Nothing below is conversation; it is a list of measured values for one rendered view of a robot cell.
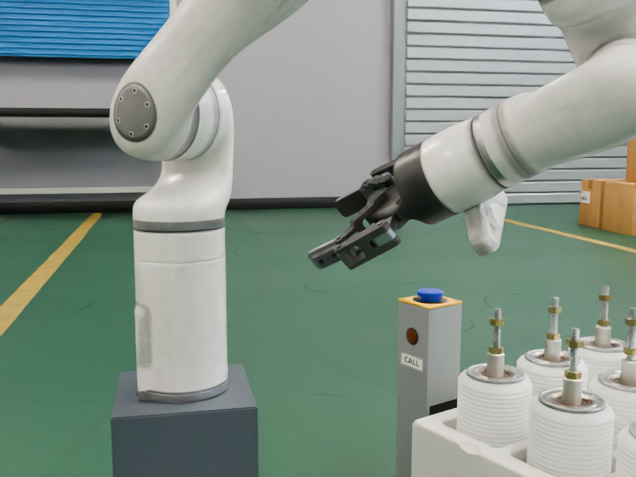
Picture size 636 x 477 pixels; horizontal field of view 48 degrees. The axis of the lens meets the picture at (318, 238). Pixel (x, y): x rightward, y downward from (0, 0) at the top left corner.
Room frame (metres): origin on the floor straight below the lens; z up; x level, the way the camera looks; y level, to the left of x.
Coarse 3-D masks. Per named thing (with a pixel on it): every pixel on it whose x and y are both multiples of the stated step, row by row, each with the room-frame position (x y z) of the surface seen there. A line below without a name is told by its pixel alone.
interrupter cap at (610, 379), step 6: (606, 372) 0.90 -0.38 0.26; (612, 372) 0.90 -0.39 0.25; (618, 372) 0.90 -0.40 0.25; (600, 378) 0.88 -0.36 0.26; (606, 378) 0.88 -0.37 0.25; (612, 378) 0.88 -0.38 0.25; (618, 378) 0.89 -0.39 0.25; (606, 384) 0.86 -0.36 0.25; (612, 384) 0.85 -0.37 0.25; (618, 384) 0.85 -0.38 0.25; (624, 384) 0.86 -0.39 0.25; (618, 390) 0.84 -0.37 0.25; (624, 390) 0.84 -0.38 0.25; (630, 390) 0.83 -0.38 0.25
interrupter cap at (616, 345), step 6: (594, 336) 1.07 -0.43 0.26; (588, 342) 1.04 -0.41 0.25; (612, 342) 1.04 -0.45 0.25; (618, 342) 1.04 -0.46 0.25; (624, 342) 1.04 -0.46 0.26; (588, 348) 1.01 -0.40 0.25; (594, 348) 1.00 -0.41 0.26; (600, 348) 1.01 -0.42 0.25; (606, 348) 1.01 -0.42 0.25; (612, 348) 1.01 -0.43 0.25; (618, 348) 1.01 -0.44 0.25
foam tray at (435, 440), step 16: (432, 416) 0.93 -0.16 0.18; (448, 416) 0.93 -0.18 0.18; (416, 432) 0.91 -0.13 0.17; (432, 432) 0.89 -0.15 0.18; (448, 432) 0.88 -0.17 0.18; (416, 448) 0.91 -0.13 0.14; (432, 448) 0.89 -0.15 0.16; (448, 448) 0.86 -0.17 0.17; (464, 448) 0.84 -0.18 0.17; (480, 448) 0.83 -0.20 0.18; (496, 448) 0.83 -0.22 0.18; (512, 448) 0.83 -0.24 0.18; (416, 464) 0.91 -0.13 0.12; (432, 464) 0.89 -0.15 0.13; (448, 464) 0.86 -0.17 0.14; (464, 464) 0.84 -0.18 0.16; (480, 464) 0.82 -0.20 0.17; (496, 464) 0.80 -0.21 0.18; (512, 464) 0.79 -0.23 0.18
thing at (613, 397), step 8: (592, 384) 0.87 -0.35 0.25; (600, 384) 0.86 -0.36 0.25; (592, 392) 0.87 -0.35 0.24; (600, 392) 0.85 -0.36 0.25; (608, 392) 0.84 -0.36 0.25; (616, 392) 0.84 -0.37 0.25; (624, 392) 0.84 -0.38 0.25; (608, 400) 0.84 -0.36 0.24; (616, 400) 0.83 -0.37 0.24; (624, 400) 0.83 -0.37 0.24; (632, 400) 0.82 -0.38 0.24; (616, 408) 0.83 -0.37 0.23; (624, 408) 0.83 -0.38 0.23; (632, 408) 0.82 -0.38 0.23; (616, 416) 0.83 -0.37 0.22; (624, 416) 0.83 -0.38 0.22; (632, 416) 0.82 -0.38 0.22; (616, 424) 0.83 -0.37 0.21; (624, 424) 0.83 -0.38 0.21; (616, 432) 0.83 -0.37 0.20; (616, 440) 0.83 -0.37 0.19; (616, 448) 0.83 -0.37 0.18
